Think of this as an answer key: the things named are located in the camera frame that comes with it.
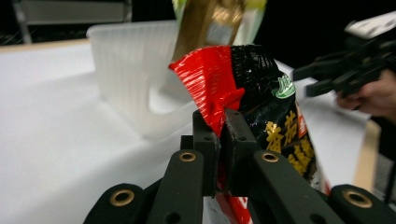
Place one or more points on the red and black sauce packet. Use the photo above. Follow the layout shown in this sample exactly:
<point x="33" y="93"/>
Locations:
<point x="255" y="77"/>

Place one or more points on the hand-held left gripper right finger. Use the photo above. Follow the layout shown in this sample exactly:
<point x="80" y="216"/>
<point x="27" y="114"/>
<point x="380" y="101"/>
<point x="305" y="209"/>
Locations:
<point x="241" y="149"/>

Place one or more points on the brown gold snack packet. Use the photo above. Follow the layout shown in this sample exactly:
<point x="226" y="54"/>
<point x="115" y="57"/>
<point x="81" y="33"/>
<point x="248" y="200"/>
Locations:
<point x="199" y="25"/>

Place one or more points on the clear plastic container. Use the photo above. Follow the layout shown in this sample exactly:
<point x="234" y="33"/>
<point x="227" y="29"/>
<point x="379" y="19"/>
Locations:
<point x="127" y="68"/>

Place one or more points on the green and white food packet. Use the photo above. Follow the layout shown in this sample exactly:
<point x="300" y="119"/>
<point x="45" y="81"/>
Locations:
<point x="252" y="25"/>

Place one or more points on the white paper table cover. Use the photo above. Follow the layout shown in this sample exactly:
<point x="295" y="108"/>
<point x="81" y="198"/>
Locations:
<point x="46" y="124"/>

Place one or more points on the white metal stand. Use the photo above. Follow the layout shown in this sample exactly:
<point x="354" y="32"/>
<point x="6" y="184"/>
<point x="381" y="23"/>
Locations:
<point x="71" y="12"/>

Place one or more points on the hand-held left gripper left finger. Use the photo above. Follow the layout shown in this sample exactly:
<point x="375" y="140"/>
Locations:
<point x="207" y="146"/>

